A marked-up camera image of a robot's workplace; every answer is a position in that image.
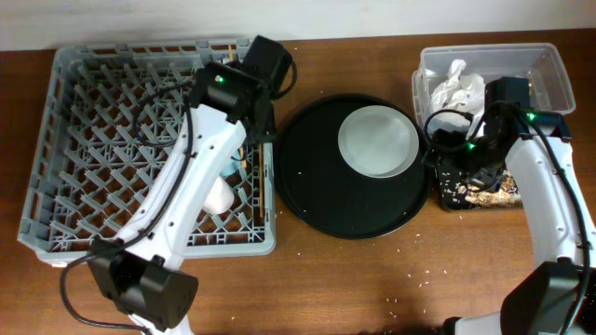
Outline black rectangular tray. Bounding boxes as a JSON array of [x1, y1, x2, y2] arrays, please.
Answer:
[[433, 142, 522, 211]]

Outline round black tray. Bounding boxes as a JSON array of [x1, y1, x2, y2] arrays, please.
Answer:
[[274, 93, 432, 239]]

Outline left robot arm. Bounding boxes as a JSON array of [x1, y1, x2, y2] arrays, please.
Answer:
[[70, 60, 297, 334]]

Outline wooden chopstick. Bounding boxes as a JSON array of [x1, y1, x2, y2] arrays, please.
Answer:
[[258, 143, 265, 221], [239, 146, 247, 169]]

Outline clear plastic bin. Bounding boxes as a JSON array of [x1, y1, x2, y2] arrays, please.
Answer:
[[413, 44, 576, 126]]

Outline white napkin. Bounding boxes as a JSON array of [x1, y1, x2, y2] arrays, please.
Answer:
[[429, 59, 485, 139]]

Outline food scraps with rice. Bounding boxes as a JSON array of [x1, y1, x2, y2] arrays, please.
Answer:
[[439, 170, 522, 211]]

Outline grey round plate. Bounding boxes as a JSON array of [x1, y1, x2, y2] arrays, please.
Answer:
[[337, 105, 420, 179]]

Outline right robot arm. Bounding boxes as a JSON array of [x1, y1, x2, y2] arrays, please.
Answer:
[[427, 106, 595, 335]]

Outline pink plastic cup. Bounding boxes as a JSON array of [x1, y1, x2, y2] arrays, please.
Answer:
[[202, 177, 235, 215]]

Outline grey dishwasher rack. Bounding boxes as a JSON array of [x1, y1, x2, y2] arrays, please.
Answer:
[[18, 38, 251, 267]]

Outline blue plastic cup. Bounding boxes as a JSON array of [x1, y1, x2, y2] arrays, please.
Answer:
[[220, 150, 243, 179]]

